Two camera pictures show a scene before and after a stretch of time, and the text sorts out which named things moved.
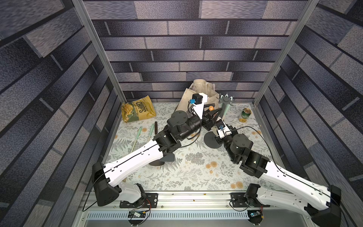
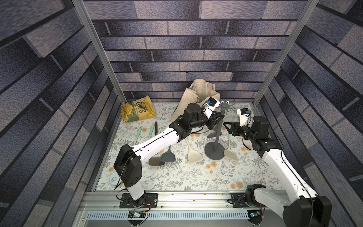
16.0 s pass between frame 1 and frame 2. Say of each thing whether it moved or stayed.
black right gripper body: moved
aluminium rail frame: stayed
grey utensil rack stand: moved
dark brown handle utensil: stayed
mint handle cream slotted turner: moved
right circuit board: stayed
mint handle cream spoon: stayed
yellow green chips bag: stayed
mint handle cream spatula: stayed
